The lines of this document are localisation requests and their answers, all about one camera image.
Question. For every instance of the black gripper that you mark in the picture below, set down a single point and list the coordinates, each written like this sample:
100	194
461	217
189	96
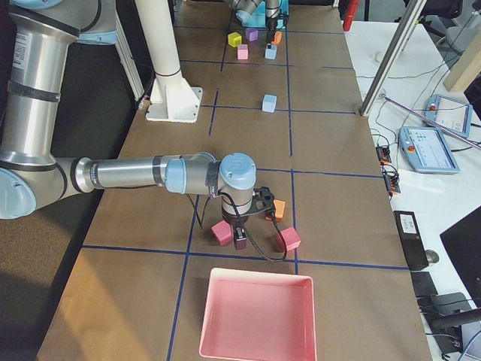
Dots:
234	222
270	27

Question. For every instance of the light blue foam block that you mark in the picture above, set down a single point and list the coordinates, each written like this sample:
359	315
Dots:
269	103

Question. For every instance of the orange foam block left side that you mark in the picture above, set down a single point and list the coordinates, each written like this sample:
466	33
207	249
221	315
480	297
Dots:
277	38

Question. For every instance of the orange foam block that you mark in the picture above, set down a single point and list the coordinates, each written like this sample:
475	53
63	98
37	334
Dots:
277	211
277	38

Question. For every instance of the teal plastic bin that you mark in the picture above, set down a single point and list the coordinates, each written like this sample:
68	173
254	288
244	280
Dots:
257	19

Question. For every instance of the orange foam block right side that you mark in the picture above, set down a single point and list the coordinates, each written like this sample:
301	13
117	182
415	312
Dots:
277	211

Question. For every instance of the purple foam block left side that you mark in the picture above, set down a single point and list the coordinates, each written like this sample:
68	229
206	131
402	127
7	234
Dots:
252	34

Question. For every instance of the pink foam block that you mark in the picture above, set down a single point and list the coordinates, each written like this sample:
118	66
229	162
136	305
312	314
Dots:
242	52

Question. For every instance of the yellow foam block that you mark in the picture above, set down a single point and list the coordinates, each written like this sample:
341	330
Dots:
234	39

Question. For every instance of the dark red foam block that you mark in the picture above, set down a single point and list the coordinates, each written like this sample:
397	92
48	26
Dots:
222	232

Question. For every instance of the red fire extinguisher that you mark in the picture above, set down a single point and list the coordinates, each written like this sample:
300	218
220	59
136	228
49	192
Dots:
350	14

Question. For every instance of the pink plastic tray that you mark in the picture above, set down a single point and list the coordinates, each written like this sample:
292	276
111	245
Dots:
258	316

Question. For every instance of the black power strip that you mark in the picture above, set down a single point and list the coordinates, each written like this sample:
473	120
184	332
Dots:
389	172

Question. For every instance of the black box with label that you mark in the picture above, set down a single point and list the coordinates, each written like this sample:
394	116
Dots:
411	242

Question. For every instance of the near teach pendant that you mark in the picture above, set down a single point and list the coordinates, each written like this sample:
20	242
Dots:
426	150

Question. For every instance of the teach pendant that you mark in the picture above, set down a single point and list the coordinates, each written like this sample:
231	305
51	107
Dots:
426	150
450	113

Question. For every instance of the far teach pendant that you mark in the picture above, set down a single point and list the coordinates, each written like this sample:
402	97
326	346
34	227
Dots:
450	113

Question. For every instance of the black laptop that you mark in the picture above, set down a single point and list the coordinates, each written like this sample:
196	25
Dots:
462	244

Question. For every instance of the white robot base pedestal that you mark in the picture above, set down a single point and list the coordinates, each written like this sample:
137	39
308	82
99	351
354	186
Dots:
172	98

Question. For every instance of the aluminium frame post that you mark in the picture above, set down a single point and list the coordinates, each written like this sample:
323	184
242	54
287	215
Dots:
401	36

